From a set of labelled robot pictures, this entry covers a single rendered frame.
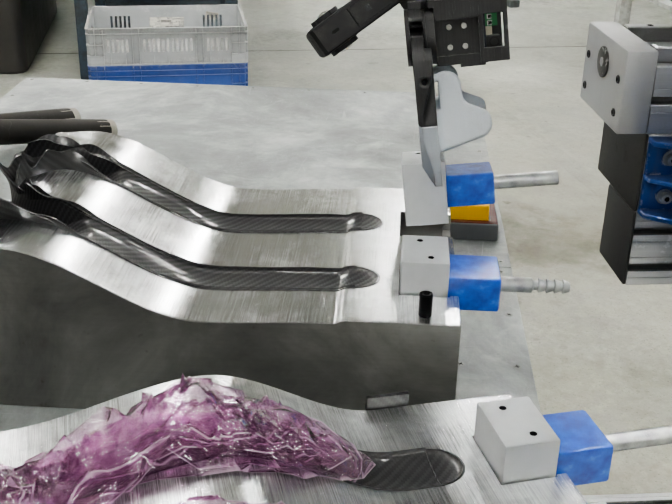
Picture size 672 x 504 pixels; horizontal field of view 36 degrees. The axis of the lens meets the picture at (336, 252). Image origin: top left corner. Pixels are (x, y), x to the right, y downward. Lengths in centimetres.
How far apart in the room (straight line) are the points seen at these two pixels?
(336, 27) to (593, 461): 40
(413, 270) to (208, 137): 66
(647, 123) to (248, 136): 53
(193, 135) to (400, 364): 70
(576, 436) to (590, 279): 221
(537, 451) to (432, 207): 29
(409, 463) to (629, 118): 57
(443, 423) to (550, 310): 200
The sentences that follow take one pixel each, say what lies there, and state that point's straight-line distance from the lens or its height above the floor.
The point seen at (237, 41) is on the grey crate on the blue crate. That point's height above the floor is 30.
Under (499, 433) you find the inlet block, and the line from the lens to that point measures 65.
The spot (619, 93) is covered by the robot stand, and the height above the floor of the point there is 95.
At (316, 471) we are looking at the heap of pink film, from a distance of 61.
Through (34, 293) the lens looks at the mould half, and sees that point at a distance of 78.
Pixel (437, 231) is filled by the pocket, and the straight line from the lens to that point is 93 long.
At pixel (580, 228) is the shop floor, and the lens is 319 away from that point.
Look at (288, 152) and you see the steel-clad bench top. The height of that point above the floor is 80.
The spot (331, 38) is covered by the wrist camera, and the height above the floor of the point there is 105.
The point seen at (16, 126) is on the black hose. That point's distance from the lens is 128.
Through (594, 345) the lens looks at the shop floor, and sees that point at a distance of 256.
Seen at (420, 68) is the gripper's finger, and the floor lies 104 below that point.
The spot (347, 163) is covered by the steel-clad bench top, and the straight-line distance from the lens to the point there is 129.
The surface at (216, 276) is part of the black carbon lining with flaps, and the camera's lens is 83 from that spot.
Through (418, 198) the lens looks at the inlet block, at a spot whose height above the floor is 92.
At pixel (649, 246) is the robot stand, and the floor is 77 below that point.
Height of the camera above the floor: 125
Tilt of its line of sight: 25 degrees down
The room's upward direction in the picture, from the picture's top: 1 degrees clockwise
